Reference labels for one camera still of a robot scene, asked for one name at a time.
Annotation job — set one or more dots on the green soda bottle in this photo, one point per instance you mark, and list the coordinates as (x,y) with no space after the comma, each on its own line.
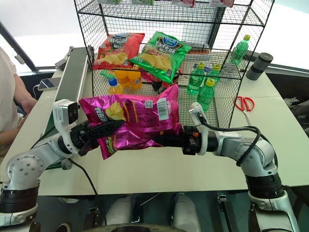
(214,73)
(241,49)
(195,81)
(206,95)

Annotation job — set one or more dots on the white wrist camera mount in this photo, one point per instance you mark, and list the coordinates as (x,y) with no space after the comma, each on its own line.
(63,113)
(201,145)

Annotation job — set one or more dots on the white sneaker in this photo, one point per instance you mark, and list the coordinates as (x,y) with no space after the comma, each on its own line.
(290,101)

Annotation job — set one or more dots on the grey cylinder container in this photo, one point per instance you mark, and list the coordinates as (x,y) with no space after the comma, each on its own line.
(259,65)

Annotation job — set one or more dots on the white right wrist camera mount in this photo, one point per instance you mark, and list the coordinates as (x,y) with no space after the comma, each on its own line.
(201,145)

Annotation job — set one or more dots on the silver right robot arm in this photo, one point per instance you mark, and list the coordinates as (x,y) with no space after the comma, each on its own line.
(259,159)

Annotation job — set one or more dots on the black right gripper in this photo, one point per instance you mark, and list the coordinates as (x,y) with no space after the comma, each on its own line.
(191,141)

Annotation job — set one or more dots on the red chip bag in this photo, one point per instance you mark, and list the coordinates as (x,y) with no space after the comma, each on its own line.
(118,49)

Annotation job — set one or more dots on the black diagonal bar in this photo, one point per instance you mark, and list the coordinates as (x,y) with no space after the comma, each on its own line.
(17,46)

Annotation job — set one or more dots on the red packet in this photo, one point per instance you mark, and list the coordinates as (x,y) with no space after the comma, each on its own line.
(225,2)
(187,2)

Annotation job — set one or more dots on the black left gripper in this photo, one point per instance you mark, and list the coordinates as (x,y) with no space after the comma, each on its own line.
(80,139)

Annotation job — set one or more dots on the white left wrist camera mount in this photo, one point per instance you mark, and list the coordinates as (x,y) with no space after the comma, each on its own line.
(63,113)

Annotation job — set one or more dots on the green packet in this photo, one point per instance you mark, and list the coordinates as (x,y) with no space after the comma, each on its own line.
(142,2)

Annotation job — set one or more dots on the purple chip bag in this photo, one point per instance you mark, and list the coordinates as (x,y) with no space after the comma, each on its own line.
(142,116)

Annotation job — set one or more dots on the dark cola bottle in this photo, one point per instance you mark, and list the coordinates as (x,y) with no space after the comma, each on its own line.
(157,85)
(169,84)

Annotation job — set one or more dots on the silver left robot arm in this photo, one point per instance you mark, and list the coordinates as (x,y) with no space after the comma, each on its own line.
(23,169)

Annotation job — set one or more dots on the person in white shirt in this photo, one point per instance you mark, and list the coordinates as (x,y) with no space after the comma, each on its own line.
(9,96)

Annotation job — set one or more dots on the green chip bag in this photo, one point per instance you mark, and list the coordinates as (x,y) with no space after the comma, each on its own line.
(160,56)

